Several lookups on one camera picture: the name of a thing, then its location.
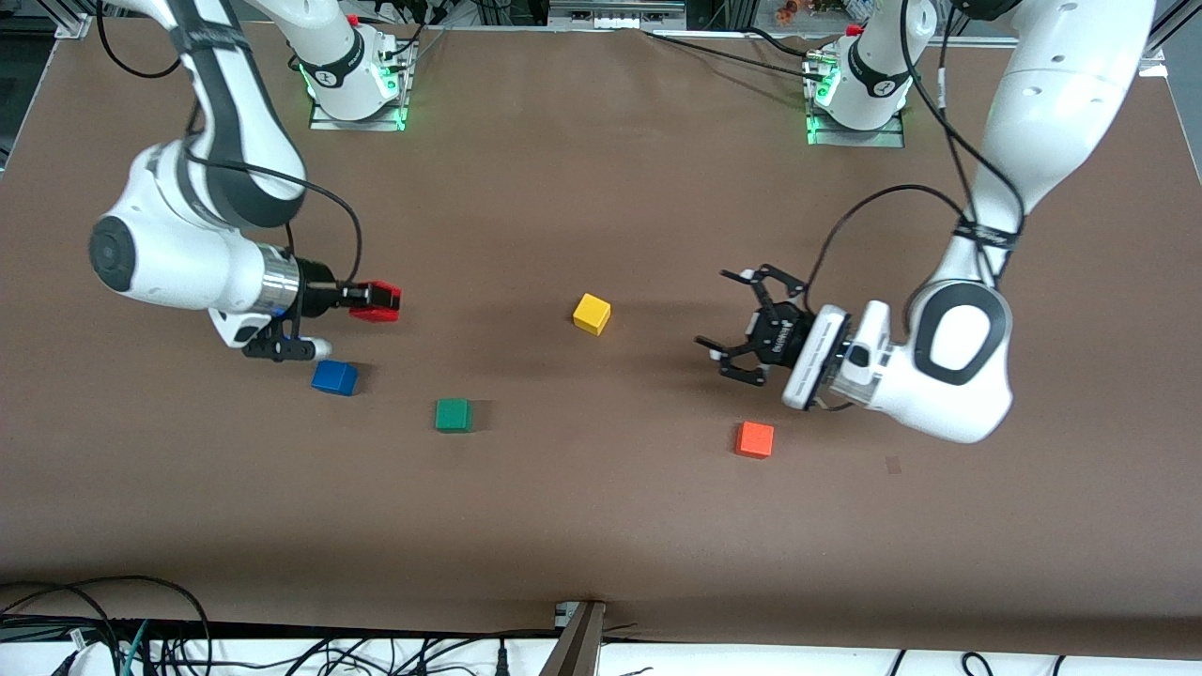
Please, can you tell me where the red cube block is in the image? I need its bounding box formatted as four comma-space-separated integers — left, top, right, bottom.
349, 280, 403, 324

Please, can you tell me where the blue cube block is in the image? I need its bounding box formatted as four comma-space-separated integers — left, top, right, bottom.
311, 359, 359, 397

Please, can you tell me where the yellow cube block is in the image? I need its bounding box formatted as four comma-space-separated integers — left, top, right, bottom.
573, 293, 612, 336

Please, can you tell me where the grey power strip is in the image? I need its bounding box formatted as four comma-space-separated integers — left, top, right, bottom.
549, 0, 686, 29

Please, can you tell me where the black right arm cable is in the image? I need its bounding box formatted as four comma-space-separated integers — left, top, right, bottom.
94, 0, 364, 287

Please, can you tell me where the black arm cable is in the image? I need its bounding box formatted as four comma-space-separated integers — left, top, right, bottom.
803, 0, 1026, 315
94, 0, 364, 287

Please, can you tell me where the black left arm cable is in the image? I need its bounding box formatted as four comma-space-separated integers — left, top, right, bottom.
803, 0, 1026, 315

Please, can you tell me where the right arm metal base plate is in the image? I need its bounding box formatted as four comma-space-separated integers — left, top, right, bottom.
308, 42, 411, 132

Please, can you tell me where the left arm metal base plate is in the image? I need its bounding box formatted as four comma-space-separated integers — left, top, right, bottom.
806, 52, 907, 148

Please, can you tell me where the thin black table cable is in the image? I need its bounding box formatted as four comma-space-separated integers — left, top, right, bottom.
643, 30, 814, 76

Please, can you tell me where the thick black table cable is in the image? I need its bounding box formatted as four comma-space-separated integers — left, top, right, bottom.
747, 26, 829, 61

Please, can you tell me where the aluminium camera mount post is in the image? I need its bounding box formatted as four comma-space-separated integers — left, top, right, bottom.
540, 601, 608, 676

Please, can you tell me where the black looped floor cable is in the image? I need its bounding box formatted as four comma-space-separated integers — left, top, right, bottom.
0, 575, 213, 676

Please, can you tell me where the green floor cable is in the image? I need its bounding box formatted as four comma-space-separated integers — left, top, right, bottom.
120, 620, 151, 676

